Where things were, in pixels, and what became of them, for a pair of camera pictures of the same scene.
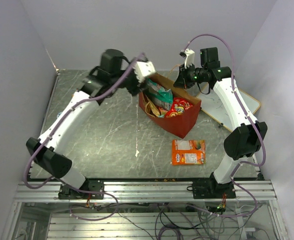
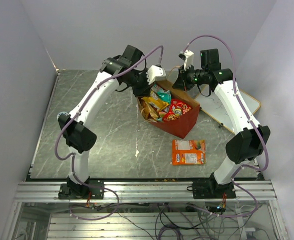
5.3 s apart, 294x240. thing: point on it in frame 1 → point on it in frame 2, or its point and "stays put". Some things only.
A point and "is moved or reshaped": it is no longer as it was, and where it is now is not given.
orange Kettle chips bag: (152, 106) → (150, 113)
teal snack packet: (162, 96) is moved or reshaped
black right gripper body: (190, 75) stays put
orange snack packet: (188, 152) stays put
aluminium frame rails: (145, 210) stays put
